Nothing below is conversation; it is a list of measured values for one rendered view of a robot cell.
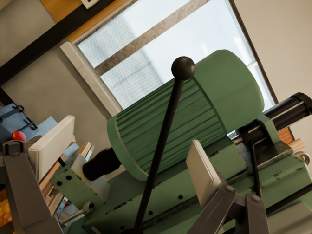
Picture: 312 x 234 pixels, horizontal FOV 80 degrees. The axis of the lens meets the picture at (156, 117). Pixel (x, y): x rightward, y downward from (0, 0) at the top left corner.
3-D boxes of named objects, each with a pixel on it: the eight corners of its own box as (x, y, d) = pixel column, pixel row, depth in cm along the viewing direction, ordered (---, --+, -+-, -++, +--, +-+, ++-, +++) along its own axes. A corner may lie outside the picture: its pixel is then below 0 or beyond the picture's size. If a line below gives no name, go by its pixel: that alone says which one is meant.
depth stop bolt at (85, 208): (61, 215, 49) (91, 198, 47) (67, 219, 50) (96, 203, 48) (58, 222, 47) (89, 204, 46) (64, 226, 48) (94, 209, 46)
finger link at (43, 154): (37, 185, 14) (27, 183, 14) (73, 140, 21) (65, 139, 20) (38, 150, 13) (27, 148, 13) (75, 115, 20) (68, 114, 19)
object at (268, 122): (229, 121, 50) (289, 87, 48) (240, 143, 53) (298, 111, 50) (243, 134, 43) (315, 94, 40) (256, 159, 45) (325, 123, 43)
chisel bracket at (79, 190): (55, 166, 52) (79, 151, 51) (88, 199, 56) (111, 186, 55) (42, 185, 45) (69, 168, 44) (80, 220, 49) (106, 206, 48)
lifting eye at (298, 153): (281, 158, 51) (303, 146, 50) (287, 172, 53) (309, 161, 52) (284, 161, 50) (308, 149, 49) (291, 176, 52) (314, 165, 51)
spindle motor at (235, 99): (112, 110, 52) (210, 46, 48) (146, 155, 58) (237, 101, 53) (96, 139, 36) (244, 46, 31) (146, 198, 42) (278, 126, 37)
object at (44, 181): (51, 160, 63) (64, 152, 62) (54, 164, 64) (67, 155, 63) (5, 216, 42) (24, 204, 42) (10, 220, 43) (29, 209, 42)
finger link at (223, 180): (226, 205, 13) (264, 211, 14) (205, 164, 18) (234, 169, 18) (219, 221, 14) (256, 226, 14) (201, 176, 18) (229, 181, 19)
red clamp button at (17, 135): (16, 130, 43) (19, 127, 43) (26, 139, 44) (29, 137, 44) (7, 136, 41) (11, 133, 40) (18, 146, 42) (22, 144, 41)
